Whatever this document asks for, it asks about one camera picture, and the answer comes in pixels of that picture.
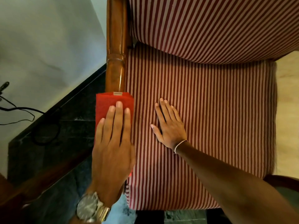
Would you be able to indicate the dark wooden furniture edge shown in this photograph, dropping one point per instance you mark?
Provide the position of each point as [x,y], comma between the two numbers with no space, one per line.
[28,188]

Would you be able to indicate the person's right thumb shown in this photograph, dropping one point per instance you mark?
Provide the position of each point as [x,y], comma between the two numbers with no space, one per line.
[156,131]

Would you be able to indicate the person's right forearm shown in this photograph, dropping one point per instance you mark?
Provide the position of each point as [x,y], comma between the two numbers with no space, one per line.
[233,184]

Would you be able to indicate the person's left hand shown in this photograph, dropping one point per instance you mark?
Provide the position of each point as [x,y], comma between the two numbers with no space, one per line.
[112,158]

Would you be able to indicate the wooden chair armrest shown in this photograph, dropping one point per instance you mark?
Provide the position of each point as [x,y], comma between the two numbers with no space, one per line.
[116,44]

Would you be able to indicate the person's left middle finger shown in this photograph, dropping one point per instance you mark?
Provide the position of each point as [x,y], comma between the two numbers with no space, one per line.
[117,122]

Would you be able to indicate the black plug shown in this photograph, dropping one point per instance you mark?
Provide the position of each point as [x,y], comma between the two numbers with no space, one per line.
[4,86]

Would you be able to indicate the person's right hand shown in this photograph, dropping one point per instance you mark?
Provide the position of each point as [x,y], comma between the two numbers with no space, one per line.
[171,131]

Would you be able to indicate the person's right little finger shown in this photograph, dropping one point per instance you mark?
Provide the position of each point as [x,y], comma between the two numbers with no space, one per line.
[176,113]

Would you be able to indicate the person's left thumb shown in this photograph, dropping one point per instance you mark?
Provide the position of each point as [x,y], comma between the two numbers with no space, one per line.
[133,158]

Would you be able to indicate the person's left little finger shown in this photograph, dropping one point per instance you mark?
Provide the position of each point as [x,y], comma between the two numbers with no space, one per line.
[100,131]

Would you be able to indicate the red cleaning cloth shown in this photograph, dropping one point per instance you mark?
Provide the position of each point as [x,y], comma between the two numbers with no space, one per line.
[105,103]

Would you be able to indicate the red striped seat cushion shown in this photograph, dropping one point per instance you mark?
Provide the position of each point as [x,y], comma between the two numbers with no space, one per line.
[210,114]

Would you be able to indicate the red striped back cushion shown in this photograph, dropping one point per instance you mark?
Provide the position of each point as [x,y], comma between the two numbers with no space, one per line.
[210,25]

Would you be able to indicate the white thread wristband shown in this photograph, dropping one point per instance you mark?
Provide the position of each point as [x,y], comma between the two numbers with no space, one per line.
[179,145]

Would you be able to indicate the silver wristwatch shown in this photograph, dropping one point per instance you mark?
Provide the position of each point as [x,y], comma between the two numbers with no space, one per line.
[90,207]

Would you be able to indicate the green cushion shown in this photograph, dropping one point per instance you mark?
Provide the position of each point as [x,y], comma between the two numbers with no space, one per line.
[288,195]

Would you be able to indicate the person's right middle finger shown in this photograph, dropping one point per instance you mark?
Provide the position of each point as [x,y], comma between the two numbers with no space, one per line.
[165,111]

